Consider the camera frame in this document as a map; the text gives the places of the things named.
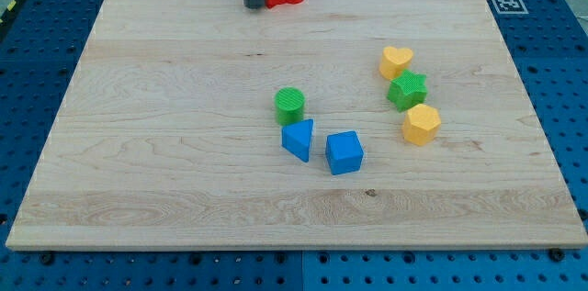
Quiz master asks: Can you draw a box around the blue triangle block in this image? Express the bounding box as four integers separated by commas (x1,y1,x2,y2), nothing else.
281,119,314,162

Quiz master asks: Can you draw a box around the green cylinder block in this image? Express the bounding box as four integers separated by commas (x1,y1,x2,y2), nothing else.
274,87,305,126

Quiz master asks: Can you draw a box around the blue cube block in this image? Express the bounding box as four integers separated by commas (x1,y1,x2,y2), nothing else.
325,130,364,175

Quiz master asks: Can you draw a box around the yellow heart block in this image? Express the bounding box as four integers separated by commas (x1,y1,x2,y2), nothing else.
379,46,413,80

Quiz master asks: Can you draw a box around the green star block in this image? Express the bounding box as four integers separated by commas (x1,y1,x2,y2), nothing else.
387,69,428,112

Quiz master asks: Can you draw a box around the wooden board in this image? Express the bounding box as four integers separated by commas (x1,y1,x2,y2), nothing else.
6,0,587,252

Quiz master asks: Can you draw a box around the yellow hexagon block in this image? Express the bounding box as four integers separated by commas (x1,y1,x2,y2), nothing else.
401,104,441,146

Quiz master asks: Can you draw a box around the white fiducial marker tag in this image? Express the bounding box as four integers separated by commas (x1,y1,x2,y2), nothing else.
491,0,528,15

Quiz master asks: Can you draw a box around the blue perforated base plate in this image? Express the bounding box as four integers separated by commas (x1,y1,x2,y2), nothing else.
1,0,587,290

